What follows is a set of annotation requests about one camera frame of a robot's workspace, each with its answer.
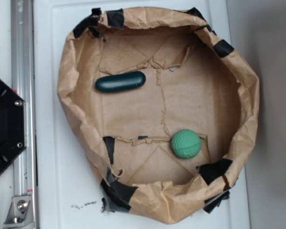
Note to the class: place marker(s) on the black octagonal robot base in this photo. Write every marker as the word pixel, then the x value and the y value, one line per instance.
pixel 12 126

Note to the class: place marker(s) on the dark green plastic pickle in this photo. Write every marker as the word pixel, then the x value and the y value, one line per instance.
pixel 120 82

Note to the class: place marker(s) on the brown paper bag bin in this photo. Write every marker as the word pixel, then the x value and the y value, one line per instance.
pixel 194 80

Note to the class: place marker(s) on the green dimpled foam ball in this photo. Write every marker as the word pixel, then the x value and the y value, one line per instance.
pixel 186 144

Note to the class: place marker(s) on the aluminium extrusion rail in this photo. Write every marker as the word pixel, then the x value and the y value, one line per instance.
pixel 22 69

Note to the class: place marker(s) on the metal corner bracket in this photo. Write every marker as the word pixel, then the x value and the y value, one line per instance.
pixel 20 213

